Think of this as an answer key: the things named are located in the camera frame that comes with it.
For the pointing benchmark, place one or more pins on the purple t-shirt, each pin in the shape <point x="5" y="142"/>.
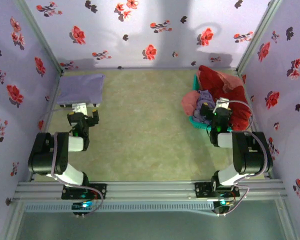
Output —
<point x="205" y="96"/>
<point x="80" y="87"/>

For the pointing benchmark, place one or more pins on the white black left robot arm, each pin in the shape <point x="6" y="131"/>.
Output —
<point x="43" y="155"/>

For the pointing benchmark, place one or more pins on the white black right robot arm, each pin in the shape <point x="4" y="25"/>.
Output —
<point x="250" y="155"/>

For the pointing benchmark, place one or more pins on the small white black stand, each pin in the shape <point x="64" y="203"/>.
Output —
<point x="65" y="105"/>

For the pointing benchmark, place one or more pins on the teal plastic laundry basket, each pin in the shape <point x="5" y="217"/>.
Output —
<point x="197" y="125"/>

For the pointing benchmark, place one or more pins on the pink t-shirt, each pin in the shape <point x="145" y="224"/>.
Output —
<point x="190" y="102"/>

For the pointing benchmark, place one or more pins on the folded purple t-shirt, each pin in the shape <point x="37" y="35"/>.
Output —
<point x="80" y="87"/>

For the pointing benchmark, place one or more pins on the red t-shirt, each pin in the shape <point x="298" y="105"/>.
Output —
<point x="212" y="77"/>

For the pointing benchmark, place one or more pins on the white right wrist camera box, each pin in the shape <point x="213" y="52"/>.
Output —
<point x="221" y="105"/>

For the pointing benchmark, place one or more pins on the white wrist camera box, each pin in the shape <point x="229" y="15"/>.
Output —
<point x="221" y="105"/>
<point x="80" y="108"/>

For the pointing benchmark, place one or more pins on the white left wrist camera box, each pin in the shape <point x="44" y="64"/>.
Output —
<point x="80" y="108"/>

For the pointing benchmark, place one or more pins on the aluminium side rail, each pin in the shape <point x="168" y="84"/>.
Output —
<point x="254" y="126"/>

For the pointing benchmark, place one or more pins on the aluminium back rail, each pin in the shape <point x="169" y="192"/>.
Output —
<point x="140" y="68"/>

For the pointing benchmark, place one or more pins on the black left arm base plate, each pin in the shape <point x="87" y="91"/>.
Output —
<point x="100" y="191"/>

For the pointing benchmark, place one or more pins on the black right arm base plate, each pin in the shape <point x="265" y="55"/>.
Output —
<point x="201" y="190"/>

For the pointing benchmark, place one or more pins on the aluminium frame post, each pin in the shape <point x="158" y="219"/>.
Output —
<point x="260" y="32"/>
<point x="38" y="32"/>

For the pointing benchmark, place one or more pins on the aluminium mounting rail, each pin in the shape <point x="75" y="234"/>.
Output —
<point x="150" y="190"/>

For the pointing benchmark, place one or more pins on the aluminium frame leg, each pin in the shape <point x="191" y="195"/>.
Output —
<point x="287" y="222"/>
<point x="12" y="222"/>

